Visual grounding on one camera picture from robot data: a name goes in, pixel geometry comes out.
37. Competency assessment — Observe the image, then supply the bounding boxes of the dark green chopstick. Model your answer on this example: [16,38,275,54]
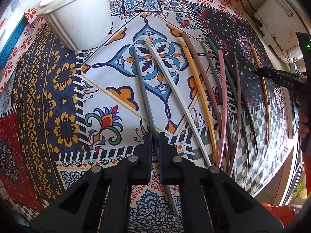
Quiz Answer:
[207,34,258,154]

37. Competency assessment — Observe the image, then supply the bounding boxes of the pink chopstick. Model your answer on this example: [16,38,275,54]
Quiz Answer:
[217,50,227,168]

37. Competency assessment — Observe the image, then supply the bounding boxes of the mauve chopstick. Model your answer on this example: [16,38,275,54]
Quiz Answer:
[228,56,242,178]

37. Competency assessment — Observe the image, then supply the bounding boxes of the yellow chopstick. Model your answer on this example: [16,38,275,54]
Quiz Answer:
[179,33,218,163]

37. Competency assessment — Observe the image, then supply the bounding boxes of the grey chopstick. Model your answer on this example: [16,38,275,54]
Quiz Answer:
[132,46,179,217]

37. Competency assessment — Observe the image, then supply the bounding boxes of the grey-green chopstick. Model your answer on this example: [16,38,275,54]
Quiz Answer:
[201,41,251,168]

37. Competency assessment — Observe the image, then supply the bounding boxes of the white ceramic utensil cup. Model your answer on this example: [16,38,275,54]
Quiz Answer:
[37,0,112,51]

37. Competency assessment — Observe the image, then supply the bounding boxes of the white chopstick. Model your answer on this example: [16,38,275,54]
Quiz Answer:
[143,37,211,167]

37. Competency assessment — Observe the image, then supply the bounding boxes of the brown chopstick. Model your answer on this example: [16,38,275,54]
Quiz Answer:
[181,32,221,166]

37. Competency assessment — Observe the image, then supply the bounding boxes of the white rice cooker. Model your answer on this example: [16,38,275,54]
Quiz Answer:
[254,0,306,63]

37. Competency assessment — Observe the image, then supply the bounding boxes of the blue perforated basket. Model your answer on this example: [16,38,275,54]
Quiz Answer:
[0,16,27,69]

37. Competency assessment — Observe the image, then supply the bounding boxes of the patterned patchwork table mat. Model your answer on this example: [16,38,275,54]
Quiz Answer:
[1,0,291,221]

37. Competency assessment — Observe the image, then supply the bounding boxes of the person's hand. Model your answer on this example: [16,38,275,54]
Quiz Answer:
[296,97,309,138]

